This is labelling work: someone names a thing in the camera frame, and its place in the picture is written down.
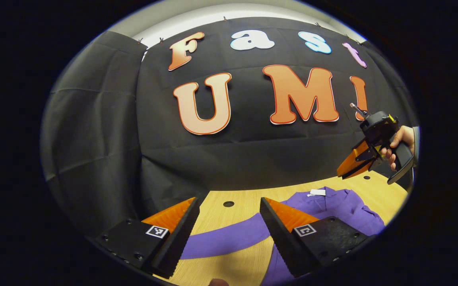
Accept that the purple button shirt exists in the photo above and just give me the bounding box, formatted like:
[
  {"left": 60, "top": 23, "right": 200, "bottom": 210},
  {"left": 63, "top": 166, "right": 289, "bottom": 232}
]
[{"left": 180, "top": 187, "right": 385, "bottom": 286}]

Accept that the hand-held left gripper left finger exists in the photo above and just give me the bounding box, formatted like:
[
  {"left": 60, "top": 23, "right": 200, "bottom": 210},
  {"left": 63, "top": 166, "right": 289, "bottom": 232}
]
[{"left": 94, "top": 197, "right": 200, "bottom": 279}]

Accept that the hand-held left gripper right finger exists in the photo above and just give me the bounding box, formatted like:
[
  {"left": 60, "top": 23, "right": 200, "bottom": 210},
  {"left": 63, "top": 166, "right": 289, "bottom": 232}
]
[{"left": 259, "top": 197, "right": 376, "bottom": 278}]

